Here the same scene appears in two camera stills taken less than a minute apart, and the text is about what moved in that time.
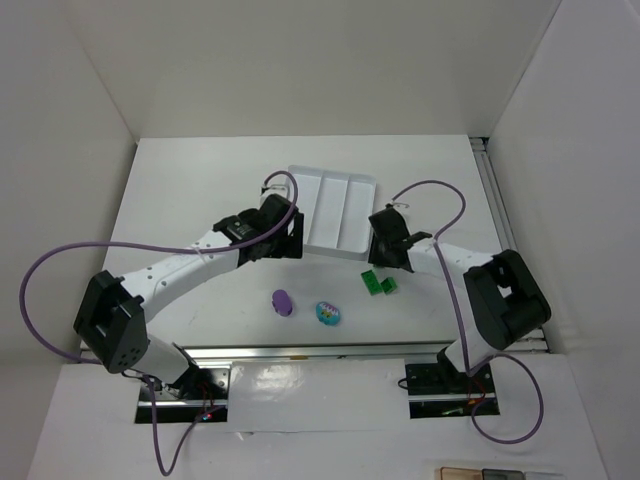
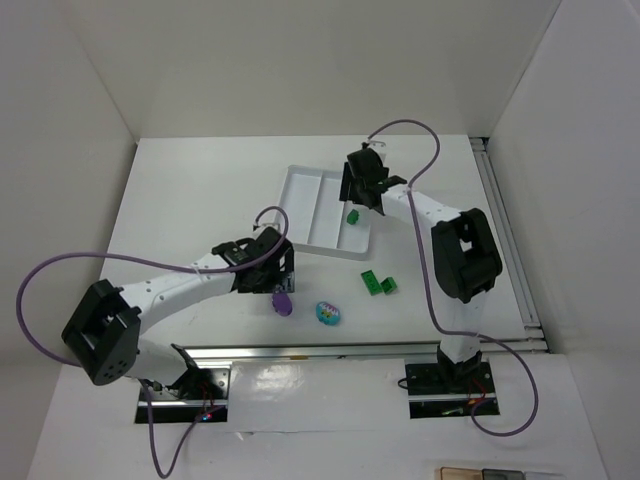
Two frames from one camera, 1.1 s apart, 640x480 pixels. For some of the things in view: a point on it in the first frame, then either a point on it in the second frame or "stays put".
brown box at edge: (456, 473) stays put
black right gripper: (379, 245) to (353, 185)
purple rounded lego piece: (281, 302) stays put
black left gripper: (293, 236) to (282, 275)
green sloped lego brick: (388, 285) stays put
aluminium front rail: (334, 351) stays put
